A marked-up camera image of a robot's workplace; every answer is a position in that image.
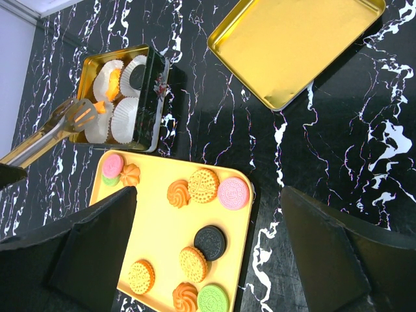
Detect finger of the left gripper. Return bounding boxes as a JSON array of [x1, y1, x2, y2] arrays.
[[0, 163, 27, 189]]

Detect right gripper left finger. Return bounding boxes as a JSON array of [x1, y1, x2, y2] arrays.
[[1, 187, 137, 311]]

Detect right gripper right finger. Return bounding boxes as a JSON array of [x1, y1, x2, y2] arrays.
[[281, 186, 415, 311]]

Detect metal serving tongs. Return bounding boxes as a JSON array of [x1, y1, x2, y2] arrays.
[[1, 98, 98, 168]]

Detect orange fish cookie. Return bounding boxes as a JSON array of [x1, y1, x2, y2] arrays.
[[105, 68, 122, 101], [93, 101, 107, 114]]

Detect tan dotted cookie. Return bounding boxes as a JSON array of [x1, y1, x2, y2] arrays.
[[188, 168, 220, 203], [128, 259, 155, 294], [179, 246, 208, 283]]

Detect black round cookie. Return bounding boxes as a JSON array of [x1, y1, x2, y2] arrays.
[[194, 225, 227, 261], [129, 64, 146, 90]]

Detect gold tin lid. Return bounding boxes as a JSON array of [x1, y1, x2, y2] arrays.
[[207, 0, 386, 111]]

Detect tan dotted cookie bottom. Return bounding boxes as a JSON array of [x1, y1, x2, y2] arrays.
[[128, 259, 155, 294]]

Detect green round cookie left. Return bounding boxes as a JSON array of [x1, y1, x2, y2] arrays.
[[101, 174, 120, 187]]

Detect green round cookie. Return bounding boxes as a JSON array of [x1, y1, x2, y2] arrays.
[[101, 174, 120, 187], [197, 284, 229, 312]]

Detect white paper cup front-left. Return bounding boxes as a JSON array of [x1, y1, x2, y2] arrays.
[[84, 101, 114, 144]]

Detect pink round cookie left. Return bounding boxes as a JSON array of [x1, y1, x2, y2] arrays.
[[102, 154, 124, 179]]

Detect pink round cookie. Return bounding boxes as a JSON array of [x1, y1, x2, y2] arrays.
[[102, 154, 124, 179], [217, 177, 250, 211]]

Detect orange swirl cookie left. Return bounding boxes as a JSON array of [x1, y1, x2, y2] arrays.
[[120, 164, 140, 187]]

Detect orange swirl cookie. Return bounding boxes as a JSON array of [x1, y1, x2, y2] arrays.
[[120, 164, 140, 187], [167, 180, 190, 209], [172, 282, 198, 312]]

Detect orange swirl cookie bottom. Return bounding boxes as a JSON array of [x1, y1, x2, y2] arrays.
[[172, 282, 198, 312]]

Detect yellow plastic tray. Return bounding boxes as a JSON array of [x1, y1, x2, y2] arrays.
[[90, 149, 254, 311]]

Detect orange swirl cookie centre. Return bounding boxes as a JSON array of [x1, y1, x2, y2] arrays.
[[167, 180, 190, 209]]

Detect white paper cup front-right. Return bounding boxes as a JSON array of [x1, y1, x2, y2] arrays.
[[110, 97, 139, 144]]

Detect white paper cup back-left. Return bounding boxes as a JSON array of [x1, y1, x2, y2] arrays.
[[93, 60, 124, 102]]

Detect pink round cookie right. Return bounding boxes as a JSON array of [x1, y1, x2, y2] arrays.
[[217, 177, 250, 211]]

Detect green round cookie right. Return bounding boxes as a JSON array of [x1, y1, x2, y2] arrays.
[[197, 284, 229, 312]]

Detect white paper cup back-right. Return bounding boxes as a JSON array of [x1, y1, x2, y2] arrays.
[[120, 55, 147, 98]]

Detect tan dotted cookie top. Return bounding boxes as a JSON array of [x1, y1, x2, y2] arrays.
[[188, 168, 220, 203]]

